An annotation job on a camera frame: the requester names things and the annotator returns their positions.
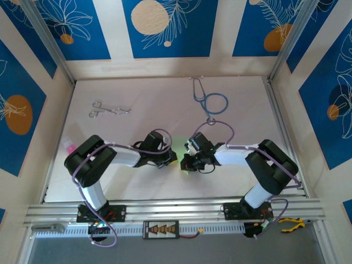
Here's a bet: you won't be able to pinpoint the blue stethoscope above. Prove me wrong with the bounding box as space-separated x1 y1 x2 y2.
191 78 229 126

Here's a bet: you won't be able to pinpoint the metal forceps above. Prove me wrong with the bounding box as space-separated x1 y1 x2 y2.
88 101 133 118

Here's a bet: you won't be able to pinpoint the black power distribution board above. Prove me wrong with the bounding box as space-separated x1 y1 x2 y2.
142 221 180 239

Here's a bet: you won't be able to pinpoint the yellow black pliers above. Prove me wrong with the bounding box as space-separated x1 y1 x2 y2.
280 217 317 234

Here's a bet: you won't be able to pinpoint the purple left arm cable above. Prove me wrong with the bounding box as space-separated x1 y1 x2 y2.
71 128 173 248

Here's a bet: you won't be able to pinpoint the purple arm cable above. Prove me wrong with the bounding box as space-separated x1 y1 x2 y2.
71 128 173 248
195 120 301 239

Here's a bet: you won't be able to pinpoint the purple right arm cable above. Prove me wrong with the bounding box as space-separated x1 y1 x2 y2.
195 120 301 239

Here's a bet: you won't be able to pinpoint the aluminium mounting rail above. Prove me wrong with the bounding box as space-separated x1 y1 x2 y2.
23 196 327 229

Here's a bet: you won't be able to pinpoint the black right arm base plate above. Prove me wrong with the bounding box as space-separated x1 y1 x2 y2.
223 202 274 221

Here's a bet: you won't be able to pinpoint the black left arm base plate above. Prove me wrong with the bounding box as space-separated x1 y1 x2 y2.
76 205 127 223

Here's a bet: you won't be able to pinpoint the red wire with yellow connector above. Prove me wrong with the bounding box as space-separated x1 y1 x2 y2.
178 228 206 239

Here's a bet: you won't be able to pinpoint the perforated metal cable tray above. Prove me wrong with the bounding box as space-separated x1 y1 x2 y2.
32 222 245 239

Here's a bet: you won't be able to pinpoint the aluminium side rail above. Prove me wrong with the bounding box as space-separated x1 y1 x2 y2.
263 76 306 196

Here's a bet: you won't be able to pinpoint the aluminium frame post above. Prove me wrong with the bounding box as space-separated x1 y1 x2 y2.
19 0 76 85
267 0 320 83

